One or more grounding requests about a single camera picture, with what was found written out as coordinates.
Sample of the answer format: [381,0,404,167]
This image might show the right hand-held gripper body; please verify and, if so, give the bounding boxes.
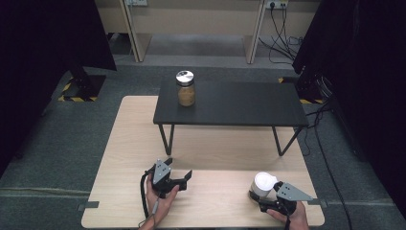
[259,181,315,217]

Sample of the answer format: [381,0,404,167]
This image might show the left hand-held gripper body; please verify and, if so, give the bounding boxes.
[145,158,189,199]

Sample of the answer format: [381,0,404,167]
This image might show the jar with white lid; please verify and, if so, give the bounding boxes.
[248,172,279,198]

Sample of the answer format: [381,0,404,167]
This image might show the glass jar with silver lid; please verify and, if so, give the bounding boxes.
[175,70,196,107]

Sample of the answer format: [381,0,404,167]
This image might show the black shelf riser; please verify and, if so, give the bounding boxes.
[152,80,310,157]

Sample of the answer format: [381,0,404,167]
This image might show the person's right hand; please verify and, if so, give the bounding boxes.
[266,200,310,230]

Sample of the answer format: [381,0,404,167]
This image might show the person's left hand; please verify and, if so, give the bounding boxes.
[145,173,181,230]

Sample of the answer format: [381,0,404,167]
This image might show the stand base with striped tape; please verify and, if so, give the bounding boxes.
[277,65,334,105]
[56,65,107,103]

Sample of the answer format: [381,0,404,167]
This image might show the black curtain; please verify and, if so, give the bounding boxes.
[0,0,118,178]
[291,0,406,221]

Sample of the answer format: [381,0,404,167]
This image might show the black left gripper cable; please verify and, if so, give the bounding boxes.
[139,171,158,229]

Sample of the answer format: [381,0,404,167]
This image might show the thin grey cable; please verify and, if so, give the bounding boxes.
[137,195,161,229]

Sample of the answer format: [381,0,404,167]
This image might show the black floor cable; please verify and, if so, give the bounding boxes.
[300,102,354,230]

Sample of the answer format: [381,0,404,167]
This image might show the black cables at socket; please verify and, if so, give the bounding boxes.
[258,5,305,65]

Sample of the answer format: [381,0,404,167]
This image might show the white wall socket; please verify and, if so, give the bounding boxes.
[264,0,290,10]

